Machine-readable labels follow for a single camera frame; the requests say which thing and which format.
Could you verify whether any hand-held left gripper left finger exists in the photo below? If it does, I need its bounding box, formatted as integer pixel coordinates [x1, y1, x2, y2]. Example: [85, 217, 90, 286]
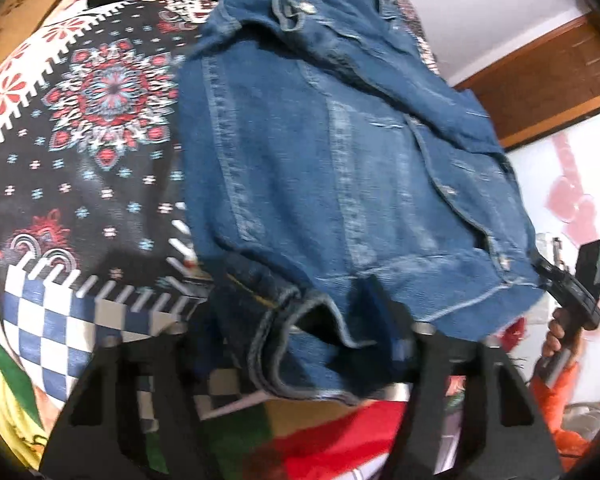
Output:
[39, 325, 217, 480]

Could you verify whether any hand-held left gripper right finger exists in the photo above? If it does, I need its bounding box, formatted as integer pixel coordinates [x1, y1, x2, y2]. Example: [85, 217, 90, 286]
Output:
[365, 280, 565, 480]

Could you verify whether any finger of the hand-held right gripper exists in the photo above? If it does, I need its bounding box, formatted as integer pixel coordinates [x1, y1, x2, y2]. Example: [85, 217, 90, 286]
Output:
[530, 257, 573, 295]

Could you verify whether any blue denim jacket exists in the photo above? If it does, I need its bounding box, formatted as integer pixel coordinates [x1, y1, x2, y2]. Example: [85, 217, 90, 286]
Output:
[177, 0, 548, 406]

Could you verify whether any person's right forearm orange sleeve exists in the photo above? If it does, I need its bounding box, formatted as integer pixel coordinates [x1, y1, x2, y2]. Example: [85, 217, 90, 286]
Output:
[527, 352, 596, 461]

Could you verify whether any person's right hand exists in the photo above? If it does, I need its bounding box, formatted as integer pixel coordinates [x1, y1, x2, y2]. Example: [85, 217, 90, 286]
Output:
[542, 306, 583, 361]

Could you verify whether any patchwork printed blanket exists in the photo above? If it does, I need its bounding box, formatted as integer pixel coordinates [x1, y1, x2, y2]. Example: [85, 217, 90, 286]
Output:
[0, 0, 528, 480]

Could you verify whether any wooden folding lap table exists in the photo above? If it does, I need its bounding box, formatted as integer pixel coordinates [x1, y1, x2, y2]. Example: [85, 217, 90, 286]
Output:
[0, 0, 81, 81]

